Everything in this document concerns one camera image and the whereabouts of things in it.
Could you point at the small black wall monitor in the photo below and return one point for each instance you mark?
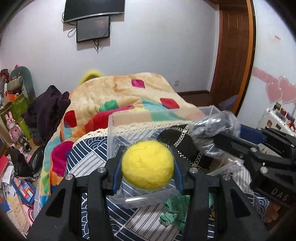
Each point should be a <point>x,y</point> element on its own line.
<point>93,28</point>

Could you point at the colourful blue book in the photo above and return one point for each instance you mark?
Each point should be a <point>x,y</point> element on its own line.
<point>25,190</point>

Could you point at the green knitted cloth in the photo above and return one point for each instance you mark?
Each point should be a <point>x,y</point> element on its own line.
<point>175,212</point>

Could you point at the person's hand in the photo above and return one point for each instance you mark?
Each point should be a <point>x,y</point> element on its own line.
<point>272,212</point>

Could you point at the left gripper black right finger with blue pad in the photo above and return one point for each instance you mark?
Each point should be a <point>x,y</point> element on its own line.
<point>235,218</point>

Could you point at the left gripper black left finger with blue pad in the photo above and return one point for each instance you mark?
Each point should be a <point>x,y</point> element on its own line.
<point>60,217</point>

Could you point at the yellow felt ball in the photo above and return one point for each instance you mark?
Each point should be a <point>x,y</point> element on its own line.
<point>148,165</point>

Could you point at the green cardboard box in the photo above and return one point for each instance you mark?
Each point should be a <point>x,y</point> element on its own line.
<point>17,108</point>

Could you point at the yellow plush pillow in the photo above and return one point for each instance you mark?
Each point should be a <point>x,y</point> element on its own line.
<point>90,74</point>

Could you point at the blue white patterned cloth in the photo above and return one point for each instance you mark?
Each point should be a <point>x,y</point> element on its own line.
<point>141,223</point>

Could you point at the clear plastic storage box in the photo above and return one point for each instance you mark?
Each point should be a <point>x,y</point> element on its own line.
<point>126,129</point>

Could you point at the black camera lens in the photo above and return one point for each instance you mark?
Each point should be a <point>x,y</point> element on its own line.
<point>25,144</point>

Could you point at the black chain purse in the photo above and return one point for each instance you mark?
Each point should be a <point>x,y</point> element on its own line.
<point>180,137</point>

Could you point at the dark purple clothing pile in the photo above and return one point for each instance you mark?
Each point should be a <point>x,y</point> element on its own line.
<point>44,114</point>

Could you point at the pink rabbit figurine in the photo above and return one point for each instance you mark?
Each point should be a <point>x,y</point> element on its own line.
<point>15,131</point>

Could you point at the white heart wardrobe door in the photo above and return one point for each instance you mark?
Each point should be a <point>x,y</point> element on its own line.
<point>274,59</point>

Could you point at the colourful plush blanket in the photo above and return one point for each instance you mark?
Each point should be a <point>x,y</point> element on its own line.
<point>92,102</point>

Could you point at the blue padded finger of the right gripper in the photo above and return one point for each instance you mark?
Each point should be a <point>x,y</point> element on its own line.
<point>240,146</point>

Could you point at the white suitcase with stickers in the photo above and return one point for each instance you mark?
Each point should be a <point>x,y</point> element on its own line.
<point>278,118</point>

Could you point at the grey neck pillow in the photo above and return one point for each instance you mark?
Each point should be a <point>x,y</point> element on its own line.
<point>20,79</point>

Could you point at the brown wooden door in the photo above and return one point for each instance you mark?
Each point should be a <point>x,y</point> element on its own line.
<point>235,53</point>

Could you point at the large black wall television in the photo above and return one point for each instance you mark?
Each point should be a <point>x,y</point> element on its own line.
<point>80,9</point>

